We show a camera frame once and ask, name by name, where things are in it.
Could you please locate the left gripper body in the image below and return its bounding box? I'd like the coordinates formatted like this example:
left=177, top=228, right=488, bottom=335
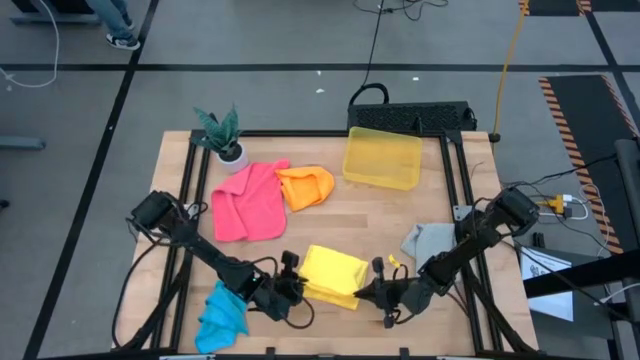
left=247, top=251, right=307, bottom=324

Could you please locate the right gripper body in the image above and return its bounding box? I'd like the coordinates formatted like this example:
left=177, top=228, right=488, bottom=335
left=369, top=256, right=434, bottom=330

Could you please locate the yellow microfiber towel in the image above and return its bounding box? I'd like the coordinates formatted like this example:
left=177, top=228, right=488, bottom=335
left=298, top=244, right=370, bottom=311

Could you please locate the blue microfiber towel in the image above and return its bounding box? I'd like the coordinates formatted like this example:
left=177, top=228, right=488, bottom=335
left=194, top=279, right=250, bottom=355

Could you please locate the grey microfiber towel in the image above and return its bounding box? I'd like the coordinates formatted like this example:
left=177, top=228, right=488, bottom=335
left=400, top=222, right=459, bottom=274

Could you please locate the pink microfiber towel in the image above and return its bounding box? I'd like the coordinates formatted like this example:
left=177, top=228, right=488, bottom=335
left=210, top=158, right=291, bottom=244

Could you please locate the orange microfiber towel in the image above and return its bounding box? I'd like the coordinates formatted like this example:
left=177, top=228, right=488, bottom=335
left=274, top=165, right=336, bottom=213

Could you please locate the yellow translucent plastic bin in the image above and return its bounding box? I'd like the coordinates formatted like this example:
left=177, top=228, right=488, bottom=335
left=342, top=126, right=424, bottom=192

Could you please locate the white paper sheet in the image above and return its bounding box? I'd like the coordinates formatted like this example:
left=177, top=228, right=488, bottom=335
left=519, top=246, right=575, bottom=322

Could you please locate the snake plant in white pot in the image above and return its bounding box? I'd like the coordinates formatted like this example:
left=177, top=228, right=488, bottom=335
left=192, top=103, right=250, bottom=175

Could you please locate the yellow power adapter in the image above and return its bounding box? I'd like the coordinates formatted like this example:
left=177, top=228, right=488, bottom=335
left=538, top=194, right=566, bottom=214

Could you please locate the black perforated computer case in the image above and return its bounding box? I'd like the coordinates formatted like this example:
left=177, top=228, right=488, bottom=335
left=346, top=101, right=478, bottom=135

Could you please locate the black stand bar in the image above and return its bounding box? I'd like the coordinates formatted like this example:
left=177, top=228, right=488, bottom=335
left=522, top=248, right=640, bottom=300

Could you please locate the large hazard striped floor mat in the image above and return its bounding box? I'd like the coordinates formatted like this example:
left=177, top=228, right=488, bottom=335
left=538, top=74, right=640, bottom=255

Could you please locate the grey desk foot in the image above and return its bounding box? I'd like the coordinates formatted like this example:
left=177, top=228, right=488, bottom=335
left=9, top=13, right=101, bottom=26
left=0, top=136, right=47, bottom=151

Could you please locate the person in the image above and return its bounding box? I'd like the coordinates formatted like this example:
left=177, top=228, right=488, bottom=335
left=85, top=0, right=142, bottom=52

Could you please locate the small hazard striped floor mat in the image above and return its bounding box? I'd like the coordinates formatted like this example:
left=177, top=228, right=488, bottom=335
left=518, top=0, right=593, bottom=17

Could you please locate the black aluminium table frame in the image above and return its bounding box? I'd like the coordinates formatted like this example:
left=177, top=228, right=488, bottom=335
left=112, top=128, right=539, bottom=360

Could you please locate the black hanging cable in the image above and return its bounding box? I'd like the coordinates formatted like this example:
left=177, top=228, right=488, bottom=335
left=348, top=0, right=391, bottom=107

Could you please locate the yellow hanging cable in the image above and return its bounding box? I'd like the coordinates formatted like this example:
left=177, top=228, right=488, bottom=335
left=488, top=0, right=530, bottom=145

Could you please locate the white floor cable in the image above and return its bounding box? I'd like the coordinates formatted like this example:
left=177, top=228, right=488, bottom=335
left=0, top=0, right=60, bottom=90

